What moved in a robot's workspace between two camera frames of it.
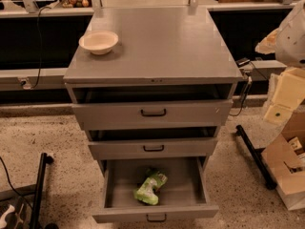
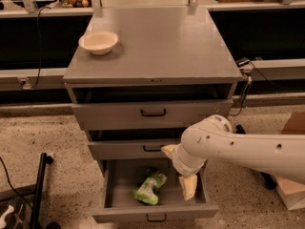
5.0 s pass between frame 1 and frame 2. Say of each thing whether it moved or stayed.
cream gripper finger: moved
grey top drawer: stayed
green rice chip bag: stayed
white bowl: stayed
